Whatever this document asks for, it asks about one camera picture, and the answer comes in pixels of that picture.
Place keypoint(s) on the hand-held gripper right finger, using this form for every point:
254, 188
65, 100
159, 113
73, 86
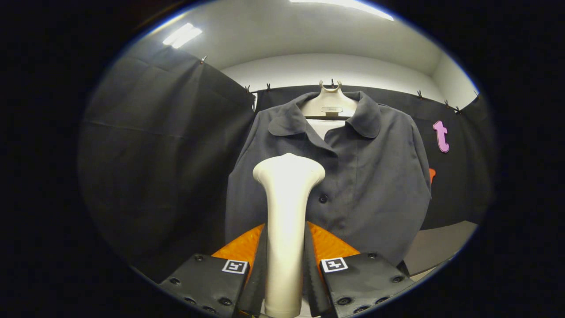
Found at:
313, 282

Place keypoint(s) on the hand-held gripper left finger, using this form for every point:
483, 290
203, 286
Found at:
258, 282

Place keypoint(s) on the white garment steamer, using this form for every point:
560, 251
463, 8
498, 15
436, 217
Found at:
287, 221

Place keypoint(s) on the dark grey button shirt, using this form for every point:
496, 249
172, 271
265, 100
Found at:
375, 185

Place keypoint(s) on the white garment backing board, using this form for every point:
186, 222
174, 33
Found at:
324, 127

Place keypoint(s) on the cream plastic clothes hanger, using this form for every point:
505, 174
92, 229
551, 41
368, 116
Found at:
329, 104

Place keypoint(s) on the beige cabinet with grey top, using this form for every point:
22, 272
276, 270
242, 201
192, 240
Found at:
441, 243

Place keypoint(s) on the small ceiling light panel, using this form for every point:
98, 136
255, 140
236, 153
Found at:
182, 35

